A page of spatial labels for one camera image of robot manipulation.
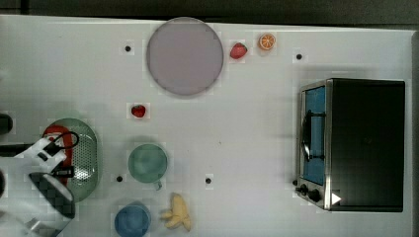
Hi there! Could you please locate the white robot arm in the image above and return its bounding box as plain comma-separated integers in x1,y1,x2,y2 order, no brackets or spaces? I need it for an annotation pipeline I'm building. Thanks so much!
0,138,75,237

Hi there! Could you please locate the green strainer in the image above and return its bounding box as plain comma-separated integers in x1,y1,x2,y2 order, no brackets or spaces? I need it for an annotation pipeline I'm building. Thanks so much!
50,118,100,202

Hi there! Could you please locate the orange slice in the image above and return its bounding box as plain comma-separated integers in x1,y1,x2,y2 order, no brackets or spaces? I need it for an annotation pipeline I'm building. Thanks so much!
258,33,276,50

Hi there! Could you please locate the blue cup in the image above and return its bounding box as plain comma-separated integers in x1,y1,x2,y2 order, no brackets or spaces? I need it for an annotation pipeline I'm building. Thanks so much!
114,201,151,237

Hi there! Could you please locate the yellow banana bunch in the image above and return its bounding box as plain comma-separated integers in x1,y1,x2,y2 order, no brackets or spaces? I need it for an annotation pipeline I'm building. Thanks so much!
160,193,192,232

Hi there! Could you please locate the grey round plate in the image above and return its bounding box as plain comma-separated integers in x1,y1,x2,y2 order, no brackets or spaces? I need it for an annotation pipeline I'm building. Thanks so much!
146,17,224,97

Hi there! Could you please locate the red strawberry near plate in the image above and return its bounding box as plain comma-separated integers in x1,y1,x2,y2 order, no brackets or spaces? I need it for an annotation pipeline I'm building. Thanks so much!
229,42,248,59

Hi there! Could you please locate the small red strawberry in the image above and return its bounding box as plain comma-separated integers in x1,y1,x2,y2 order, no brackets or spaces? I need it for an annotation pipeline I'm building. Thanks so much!
130,105,146,119

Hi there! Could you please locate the green cup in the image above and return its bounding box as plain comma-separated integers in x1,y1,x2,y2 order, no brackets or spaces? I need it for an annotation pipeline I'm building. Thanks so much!
127,143,168,191

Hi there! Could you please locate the silver toaster oven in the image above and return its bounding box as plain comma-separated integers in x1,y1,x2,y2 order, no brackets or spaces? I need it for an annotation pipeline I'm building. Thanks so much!
293,78,405,212

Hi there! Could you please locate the red ketchup bottle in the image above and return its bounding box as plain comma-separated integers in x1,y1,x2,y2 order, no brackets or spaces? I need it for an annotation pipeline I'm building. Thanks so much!
42,124,76,186

